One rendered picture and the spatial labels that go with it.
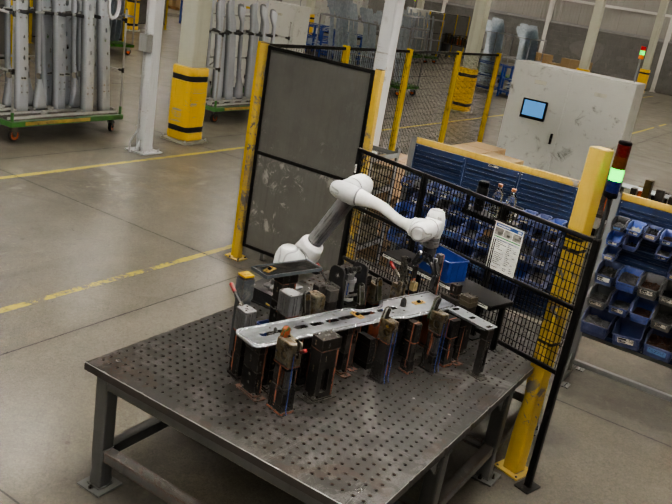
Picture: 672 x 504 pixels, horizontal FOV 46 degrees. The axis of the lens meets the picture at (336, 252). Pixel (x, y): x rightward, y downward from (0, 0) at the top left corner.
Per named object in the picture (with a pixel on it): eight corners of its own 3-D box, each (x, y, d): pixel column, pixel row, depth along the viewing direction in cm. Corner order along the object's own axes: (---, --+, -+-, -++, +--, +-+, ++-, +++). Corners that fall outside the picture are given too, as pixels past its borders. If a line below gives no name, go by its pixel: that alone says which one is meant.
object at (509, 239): (513, 280, 453) (526, 230, 443) (483, 266, 468) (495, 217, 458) (515, 280, 454) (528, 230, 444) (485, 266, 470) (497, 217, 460)
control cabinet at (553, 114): (482, 203, 1108) (523, 25, 1029) (496, 198, 1152) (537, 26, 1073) (593, 236, 1032) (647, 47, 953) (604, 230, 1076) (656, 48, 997)
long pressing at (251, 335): (258, 352, 352) (259, 349, 351) (230, 331, 367) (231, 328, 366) (457, 307, 442) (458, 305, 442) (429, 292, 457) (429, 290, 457)
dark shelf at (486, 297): (489, 311, 441) (490, 307, 440) (380, 255, 502) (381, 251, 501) (513, 306, 455) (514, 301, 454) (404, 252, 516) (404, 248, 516)
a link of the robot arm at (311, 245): (279, 259, 487) (298, 249, 505) (297, 277, 484) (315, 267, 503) (347, 171, 446) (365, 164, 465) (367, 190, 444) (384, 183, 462)
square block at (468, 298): (457, 356, 450) (470, 298, 438) (446, 350, 455) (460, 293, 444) (466, 353, 455) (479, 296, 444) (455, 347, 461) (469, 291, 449)
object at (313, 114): (353, 301, 687) (395, 71, 623) (344, 305, 676) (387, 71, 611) (236, 254, 751) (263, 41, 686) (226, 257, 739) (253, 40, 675)
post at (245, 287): (233, 360, 401) (243, 281, 387) (225, 354, 406) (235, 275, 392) (245, 357, 406) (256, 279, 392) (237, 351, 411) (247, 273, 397)
